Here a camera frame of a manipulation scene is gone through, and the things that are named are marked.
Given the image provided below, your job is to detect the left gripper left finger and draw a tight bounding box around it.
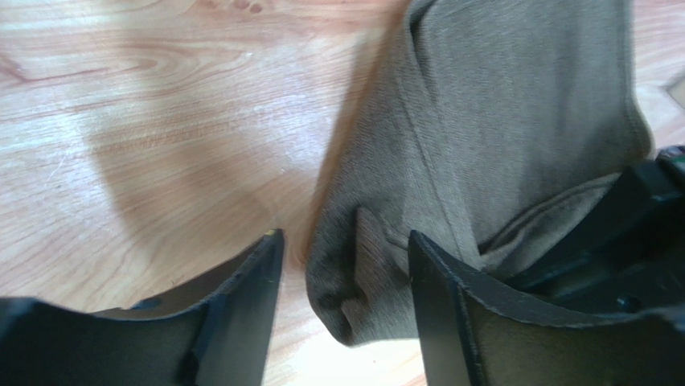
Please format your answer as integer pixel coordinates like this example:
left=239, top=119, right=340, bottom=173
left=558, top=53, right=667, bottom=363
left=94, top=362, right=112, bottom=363
left=1, top=229, right=285, bottom=385

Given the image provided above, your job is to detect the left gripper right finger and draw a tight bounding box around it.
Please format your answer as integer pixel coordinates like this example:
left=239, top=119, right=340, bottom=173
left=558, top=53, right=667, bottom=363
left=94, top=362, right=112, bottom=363
left=408, top=231, right=684, bottom=385

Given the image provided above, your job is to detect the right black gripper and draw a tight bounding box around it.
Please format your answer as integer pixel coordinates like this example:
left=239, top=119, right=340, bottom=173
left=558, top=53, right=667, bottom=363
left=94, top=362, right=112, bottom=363
left=507, top=146, right=684, bottom=315

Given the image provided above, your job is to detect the brown cloth napkin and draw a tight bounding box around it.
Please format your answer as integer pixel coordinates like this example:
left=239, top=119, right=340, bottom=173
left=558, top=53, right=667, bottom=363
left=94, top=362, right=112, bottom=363
left=306, top=1, right=653, bottom=346

